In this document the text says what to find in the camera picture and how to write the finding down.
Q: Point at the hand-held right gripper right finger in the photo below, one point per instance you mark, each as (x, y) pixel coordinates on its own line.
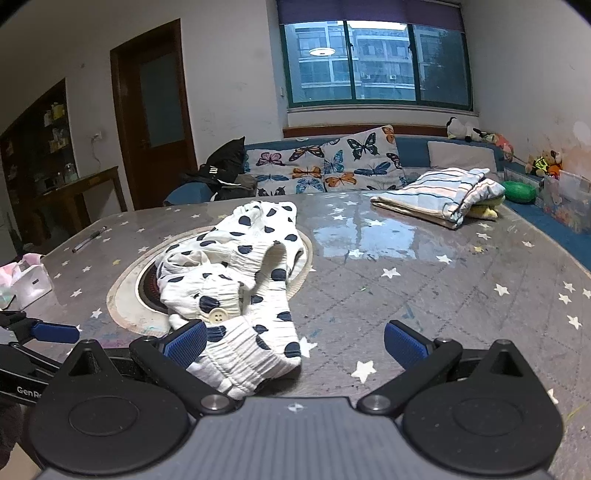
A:
(406, 347)

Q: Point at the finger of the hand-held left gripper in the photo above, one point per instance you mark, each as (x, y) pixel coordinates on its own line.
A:
(32, 357)
(55, 333)

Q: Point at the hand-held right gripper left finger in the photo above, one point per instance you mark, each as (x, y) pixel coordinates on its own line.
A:
(187, 345)

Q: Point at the white polka dot pants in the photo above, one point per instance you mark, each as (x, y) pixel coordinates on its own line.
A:
(240, 258)

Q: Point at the opened pink tissue pack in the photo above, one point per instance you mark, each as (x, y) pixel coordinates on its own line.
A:
(32, 286)

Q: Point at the grey star-print tablecloth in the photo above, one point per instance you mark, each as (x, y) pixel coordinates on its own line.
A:
(415, 277)

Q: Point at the round built-in table stove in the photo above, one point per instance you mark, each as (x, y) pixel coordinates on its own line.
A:
(134, 295)

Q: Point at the grey pen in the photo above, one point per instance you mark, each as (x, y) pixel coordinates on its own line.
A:
(87, 240)

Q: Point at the folded striped cloth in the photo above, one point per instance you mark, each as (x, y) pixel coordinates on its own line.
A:
(438, 194)

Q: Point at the yellow plush toy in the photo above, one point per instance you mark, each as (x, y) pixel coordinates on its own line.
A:
(485, 210)

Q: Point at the wooden side desk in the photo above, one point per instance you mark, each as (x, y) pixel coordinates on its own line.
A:
(92, 177)

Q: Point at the glass jar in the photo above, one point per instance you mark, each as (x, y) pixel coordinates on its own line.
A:
(70, 173)

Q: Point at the green round toy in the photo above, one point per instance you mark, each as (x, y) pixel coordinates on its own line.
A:
(519, 191)

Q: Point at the butterfly print cushion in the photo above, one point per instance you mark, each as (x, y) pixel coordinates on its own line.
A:
(351, 161)

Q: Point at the blue sofa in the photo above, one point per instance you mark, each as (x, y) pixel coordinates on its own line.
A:
(415, 152)

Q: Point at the dark wooden shelf cabinet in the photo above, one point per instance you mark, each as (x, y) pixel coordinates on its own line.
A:
(27, 138)

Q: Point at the grey cushion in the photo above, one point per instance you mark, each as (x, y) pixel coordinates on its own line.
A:
(461, 157)

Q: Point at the dark wooden door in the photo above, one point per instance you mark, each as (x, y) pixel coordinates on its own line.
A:
(134, 138)

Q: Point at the clear plastic storage box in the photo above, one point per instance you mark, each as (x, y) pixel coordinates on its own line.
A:
(568, 203)

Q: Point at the pink plush toy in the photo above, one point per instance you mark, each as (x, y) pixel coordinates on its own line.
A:
(501, 145)

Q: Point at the colourful plush toy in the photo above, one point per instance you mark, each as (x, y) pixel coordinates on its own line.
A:
(545, 164)

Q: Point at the green framed window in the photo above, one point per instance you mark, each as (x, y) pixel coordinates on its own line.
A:
(378, 64)

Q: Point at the purple roller blind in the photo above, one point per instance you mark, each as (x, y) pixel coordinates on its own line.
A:
(369, 9)

